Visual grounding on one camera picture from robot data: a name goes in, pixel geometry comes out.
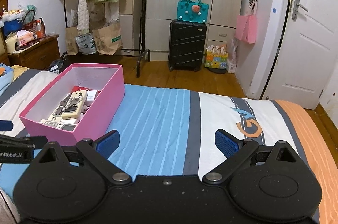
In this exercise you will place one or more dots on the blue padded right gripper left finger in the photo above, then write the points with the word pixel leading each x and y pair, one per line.
pixel 108 143

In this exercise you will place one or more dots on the striped bed sheet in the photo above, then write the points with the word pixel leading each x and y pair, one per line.
pixel 166 131

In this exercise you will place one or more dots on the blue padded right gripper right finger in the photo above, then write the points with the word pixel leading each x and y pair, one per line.
pixel 226 143

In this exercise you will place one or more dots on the silver key bunch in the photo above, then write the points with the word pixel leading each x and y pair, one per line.
pixel 69 103

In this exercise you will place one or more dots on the pink hanging gift bag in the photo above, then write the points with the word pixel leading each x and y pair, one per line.
pixel 246 27

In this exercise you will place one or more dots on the pink cardboard box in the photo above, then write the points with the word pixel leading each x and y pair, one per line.
pixel 94 119

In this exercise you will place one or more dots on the black suitcase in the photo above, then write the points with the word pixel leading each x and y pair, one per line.
pixel 186 45

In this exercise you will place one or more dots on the brown paper bag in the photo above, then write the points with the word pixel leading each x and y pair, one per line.
pixel 108 40

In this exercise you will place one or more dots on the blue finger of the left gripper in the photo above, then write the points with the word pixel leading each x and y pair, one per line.
pixel 6 125

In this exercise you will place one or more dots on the cream air-conditioner remote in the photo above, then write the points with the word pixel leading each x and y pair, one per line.
pixel 75 114

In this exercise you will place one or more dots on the white door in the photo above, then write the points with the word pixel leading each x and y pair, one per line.
pixel 308 53

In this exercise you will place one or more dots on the red glasses-print paper bag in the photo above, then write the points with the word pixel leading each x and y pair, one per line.
pixel 91 94

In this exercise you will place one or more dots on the wooden nightstand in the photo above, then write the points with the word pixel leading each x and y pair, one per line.
pixel 38 56

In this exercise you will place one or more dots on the white TCL remote control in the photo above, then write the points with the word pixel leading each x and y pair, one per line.
pixel 59 123

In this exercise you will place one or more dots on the teal tote bag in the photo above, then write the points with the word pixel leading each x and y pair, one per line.
pixel 194 11

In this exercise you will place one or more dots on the colourful tissue box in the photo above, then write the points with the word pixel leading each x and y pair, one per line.
pixel 216 57

